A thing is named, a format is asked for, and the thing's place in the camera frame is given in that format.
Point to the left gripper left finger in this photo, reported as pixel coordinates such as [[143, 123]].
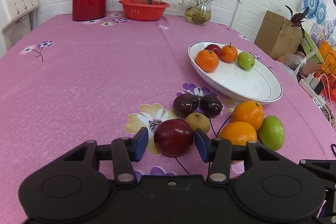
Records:
[[75, 186]]

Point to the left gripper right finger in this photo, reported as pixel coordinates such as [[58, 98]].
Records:
[[252, 183]]

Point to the green mango fruit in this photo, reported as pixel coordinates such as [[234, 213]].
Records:
[[272, 132]]

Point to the large orange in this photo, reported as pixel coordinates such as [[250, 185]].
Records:
[[250, 112], [238, 133]]

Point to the brown kiwi fruit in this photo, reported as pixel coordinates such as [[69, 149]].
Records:
[[198, 121]]

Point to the dark red apple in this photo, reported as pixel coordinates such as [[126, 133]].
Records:
[[174, 137]]

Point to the white power strip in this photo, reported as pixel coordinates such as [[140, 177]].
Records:
[[313, 87]]

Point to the white oval plate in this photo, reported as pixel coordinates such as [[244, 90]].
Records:
[[259, 84]]

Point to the pink floral tablecloth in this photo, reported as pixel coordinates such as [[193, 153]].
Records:
[[68, 82]]

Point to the orange bag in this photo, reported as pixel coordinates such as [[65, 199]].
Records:
[[328, 54]]

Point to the green box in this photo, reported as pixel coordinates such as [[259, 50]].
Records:
[[310, 49]]

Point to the small green apple on plate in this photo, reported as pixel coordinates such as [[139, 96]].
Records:
[[246, 61]]

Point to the cardboard box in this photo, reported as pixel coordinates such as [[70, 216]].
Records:
[[277, 37]]

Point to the small mandarin with stem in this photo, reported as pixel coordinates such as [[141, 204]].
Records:
[[229, 53]]

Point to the small mandarin on plate left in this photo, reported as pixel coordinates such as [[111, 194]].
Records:
[[207, 60]]

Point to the small red apple on plate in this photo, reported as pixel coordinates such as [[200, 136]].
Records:
[[215, 48]]

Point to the dark purple leaf plant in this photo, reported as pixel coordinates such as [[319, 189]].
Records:
[[298, 18]]

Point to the red plastic basket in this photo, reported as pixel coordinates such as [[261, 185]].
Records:
[[141, 11]]

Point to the white touchscreen appliance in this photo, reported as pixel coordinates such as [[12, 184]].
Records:
[[15, 21]]

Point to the blue decorative wall plates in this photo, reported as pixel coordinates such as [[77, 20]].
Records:
[[322, 19]]

